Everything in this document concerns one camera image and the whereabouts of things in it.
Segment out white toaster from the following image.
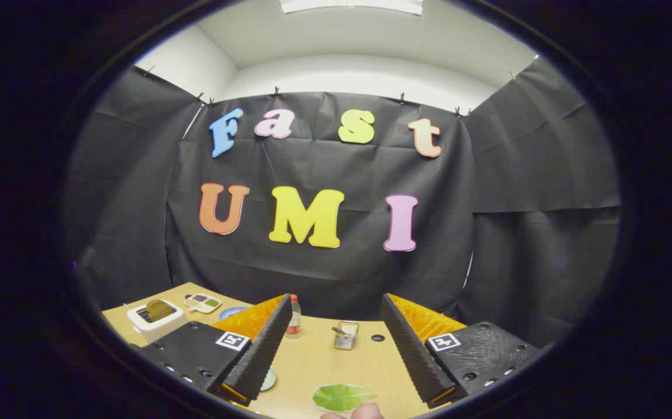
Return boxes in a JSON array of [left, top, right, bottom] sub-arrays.
[[126, 299, 188, 344]]

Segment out clear bottle with red cap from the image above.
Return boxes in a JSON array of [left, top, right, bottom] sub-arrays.
[[285, 294, 302, 340]]

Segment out green lettuce leaf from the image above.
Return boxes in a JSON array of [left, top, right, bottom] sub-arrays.
[[312, 384, 379, 413]]

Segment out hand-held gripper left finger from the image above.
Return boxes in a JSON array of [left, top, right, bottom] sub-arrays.
[[138, 294, 293, 407]]

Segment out white divided spice dish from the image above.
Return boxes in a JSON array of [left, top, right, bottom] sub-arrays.
[[183, 293, 222, 314]]

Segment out metal wire basket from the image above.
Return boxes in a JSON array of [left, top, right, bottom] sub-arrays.
[[334, 321, 360, 351]]

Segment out brown bread slice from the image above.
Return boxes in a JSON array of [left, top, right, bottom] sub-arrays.
[[146, 300, 178, 322]]

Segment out ceiling light panel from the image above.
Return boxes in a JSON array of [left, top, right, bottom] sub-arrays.
[[280, 0, 424, 16]]

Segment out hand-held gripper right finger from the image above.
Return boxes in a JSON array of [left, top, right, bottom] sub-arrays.
[[380, 293, 543, 407]]

